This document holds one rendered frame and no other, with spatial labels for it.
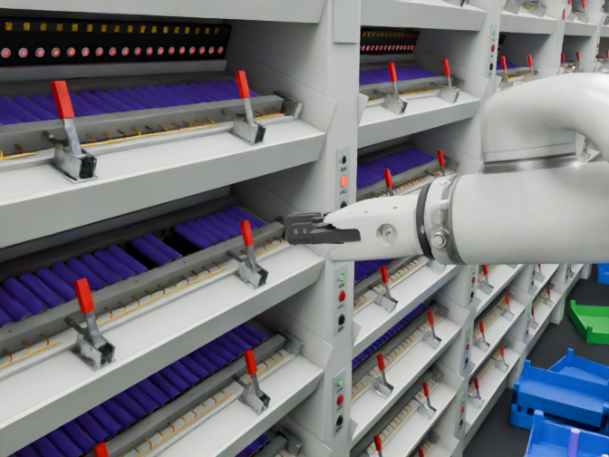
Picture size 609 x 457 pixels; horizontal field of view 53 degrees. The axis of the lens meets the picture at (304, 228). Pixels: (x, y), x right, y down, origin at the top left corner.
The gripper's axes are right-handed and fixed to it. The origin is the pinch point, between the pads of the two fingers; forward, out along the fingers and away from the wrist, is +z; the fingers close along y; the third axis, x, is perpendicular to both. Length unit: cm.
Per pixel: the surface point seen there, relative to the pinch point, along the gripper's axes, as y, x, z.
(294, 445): 24, -44, 27
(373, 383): 53, -46, 26
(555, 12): 164, 33, 4
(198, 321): -3.5, -10.2, 15.7
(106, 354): -16.5, -9.2, 16.6
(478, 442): 127, -102, 33
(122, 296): -9.5, -5.0, 20.8
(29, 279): -16.5, -0.9, 27.4
